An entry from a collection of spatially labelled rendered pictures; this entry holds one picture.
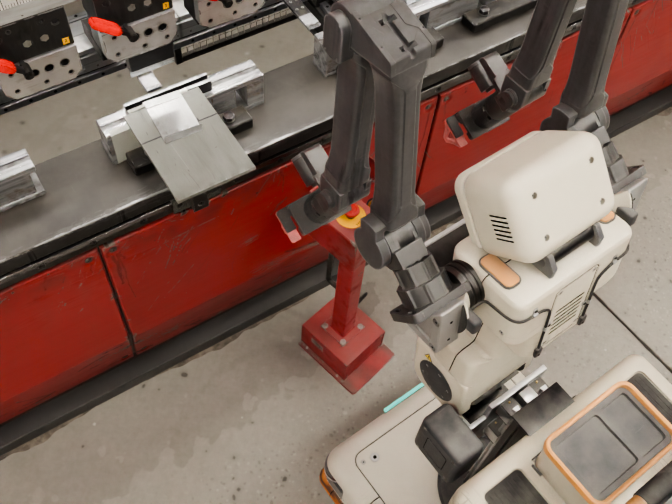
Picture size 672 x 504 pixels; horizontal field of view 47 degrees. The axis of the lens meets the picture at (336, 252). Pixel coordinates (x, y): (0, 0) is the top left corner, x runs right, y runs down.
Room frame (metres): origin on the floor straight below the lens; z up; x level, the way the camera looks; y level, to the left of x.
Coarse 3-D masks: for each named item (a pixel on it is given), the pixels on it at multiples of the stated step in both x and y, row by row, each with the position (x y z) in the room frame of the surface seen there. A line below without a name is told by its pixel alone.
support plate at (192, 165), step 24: (192, 96) 1.19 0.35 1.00; (144, 120) 1.10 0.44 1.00; (216, 120) 1.13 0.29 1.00; (144, 144) 1.04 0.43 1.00; (168, 144) 1.05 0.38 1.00; (192, 144) 1.05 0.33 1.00; (216, 144) 1.06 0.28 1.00; (168, 168) 0.98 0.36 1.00; (192, 168) 0.99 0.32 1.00; (216, 168) 1.00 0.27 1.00; (240, 168) 1.00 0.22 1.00; (192, 192) 0.93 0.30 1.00
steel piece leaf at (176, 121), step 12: (156, 108) 1.14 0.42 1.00; (168, 108) 1.14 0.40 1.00; (180, 108) 1.15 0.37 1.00; (156, 120) 1.11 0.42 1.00; (168, 120) 1.11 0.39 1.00; (180, 120) 1.11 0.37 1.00; (192, 120) 1.12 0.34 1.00; (168, 132) 1.08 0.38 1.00; (180, 132) 1.07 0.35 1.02; (192, 132) 1.08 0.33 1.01
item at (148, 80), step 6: (84, 24) 1.35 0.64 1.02; (84, 30) 1.35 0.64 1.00; (90, 30) 1.33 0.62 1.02; (90, 36) 1.32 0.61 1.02; (96, 48) 1.30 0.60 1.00; (102, 54) 1.28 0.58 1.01; (150, 72) 1.24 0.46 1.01; (138, 78) 1.22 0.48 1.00; (144, 78) 1.22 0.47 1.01; (150, 78) 1.22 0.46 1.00; (156, 78) 1.23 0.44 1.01; (144, 84) 1.20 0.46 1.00; (150, 84) 1.21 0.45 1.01; (156, 84) 1.21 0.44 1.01; (150, 90) 1.19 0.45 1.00
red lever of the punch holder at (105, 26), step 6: (90, 18) 1.06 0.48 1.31; (96, 18) 1.06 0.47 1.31; (90, 24) 1.05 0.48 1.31; (96, 24) 1.05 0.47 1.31; (102, 24) 1.05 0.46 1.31; (108, 24) 1.06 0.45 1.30; (114, 24) 1.08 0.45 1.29; (126, 24) 1.11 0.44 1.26; (102, 30) 1.05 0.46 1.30; (108, 30) 1.06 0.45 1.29; (114, 30) 1.06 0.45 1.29; (120, 30) 1.07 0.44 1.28; (126, 30) 1.09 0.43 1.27; (132, 30) 1.09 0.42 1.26; (132, 36) 1.08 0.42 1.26
